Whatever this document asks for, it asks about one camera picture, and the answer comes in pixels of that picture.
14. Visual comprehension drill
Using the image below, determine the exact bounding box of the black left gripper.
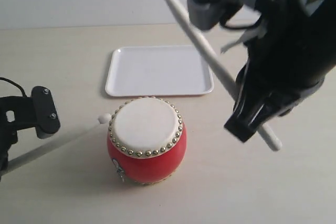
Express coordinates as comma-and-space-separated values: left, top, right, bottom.
1, 120, 18, 176

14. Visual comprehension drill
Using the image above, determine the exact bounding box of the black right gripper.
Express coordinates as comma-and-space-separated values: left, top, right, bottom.
239, 0, 335, 127

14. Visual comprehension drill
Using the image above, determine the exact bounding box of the white drumstick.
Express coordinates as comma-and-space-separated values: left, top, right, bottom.
1, 113, 112, 178
155, 0, 283, 152

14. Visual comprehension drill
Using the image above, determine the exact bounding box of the red small drum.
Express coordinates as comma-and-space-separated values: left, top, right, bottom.
107, 97, 187, 185

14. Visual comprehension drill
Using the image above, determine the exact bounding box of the white rectangular tray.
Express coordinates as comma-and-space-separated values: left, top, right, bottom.
104, 45, 214, 97

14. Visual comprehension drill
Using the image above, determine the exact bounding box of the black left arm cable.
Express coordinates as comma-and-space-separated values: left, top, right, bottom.
0, 77, 28, 98

